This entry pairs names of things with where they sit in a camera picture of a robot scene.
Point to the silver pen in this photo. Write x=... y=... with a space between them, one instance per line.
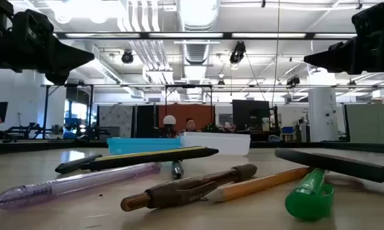
x=177 y=171

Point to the clear purple pen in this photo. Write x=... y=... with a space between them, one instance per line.
x=67 y=185

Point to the white translucent supply box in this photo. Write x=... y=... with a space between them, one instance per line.
x=217 y=143

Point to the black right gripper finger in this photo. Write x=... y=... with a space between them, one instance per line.
x=338 y=57

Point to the white column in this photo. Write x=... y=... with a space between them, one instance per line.
x=322 y=115

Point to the green pen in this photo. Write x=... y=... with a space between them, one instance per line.
x=306 y=201

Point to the brown mechanical pencil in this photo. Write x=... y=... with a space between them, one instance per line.
x=179 y=191

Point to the black pen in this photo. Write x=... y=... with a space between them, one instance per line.
x=338 y=164

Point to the white round lamp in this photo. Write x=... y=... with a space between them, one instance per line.
x=169 y=119

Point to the grey partition wall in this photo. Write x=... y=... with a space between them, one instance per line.
x=367 y=123

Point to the small blue box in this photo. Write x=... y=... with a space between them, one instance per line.
x=287 y=130

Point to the black ceiling camera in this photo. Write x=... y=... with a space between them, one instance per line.
x=293 y=81
x=237 y=52
x=127 y=57

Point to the long black pencil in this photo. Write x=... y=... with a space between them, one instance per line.
x=147 y=156

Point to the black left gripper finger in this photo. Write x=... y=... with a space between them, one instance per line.
x=68 y=56
x=57 y=79

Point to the orange partition wall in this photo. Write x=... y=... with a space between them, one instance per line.
x=185 y=111

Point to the person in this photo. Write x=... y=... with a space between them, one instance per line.
x=229 y=127
x=190 y=125

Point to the short black marker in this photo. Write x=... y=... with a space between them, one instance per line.
x=73 y=164

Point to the black overhead frame bar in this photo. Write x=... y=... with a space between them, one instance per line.
x=227 y=35

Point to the blue translucent box lid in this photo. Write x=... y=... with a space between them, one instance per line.
x=140 y=146

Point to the black monitor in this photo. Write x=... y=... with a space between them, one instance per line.
x=249 y=115

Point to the orange wooden pencil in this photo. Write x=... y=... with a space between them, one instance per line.
x=258 y=184

